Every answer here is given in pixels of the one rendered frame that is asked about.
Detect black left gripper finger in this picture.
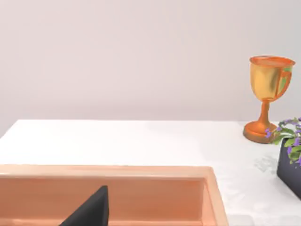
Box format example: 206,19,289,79
58,185,110,226

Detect black plant pot purple flowers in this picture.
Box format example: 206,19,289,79
265,116,301,200

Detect gold trophy cup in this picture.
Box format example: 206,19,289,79
243,55,296,144

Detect shallow salmon-coloured box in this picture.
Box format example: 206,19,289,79
0,164,229,226

